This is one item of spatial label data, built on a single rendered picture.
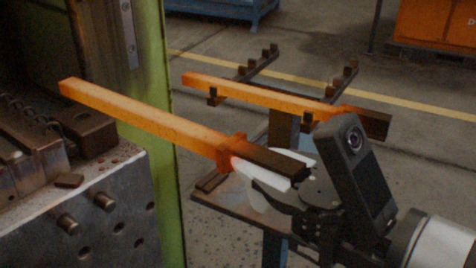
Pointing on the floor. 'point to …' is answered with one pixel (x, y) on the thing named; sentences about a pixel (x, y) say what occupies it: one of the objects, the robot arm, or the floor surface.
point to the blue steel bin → (227, 8)
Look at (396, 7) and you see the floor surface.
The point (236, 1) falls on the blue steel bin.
